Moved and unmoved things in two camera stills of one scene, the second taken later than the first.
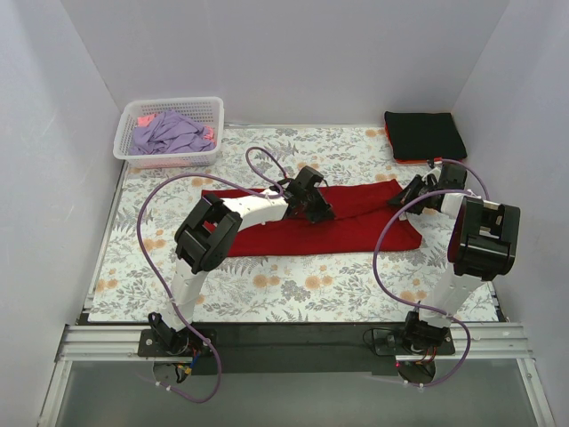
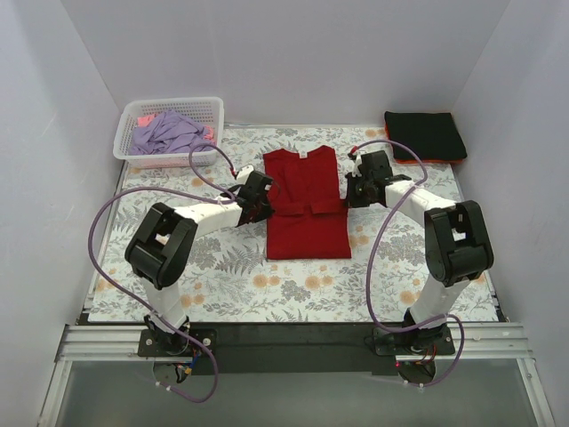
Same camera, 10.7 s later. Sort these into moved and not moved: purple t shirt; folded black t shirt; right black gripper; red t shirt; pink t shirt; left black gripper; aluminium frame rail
Moved: left black gripper; red t shirt; right black gripper
Not moved: pink t shirt; aluminium frame rail; purple t shirt; folded black t shirt
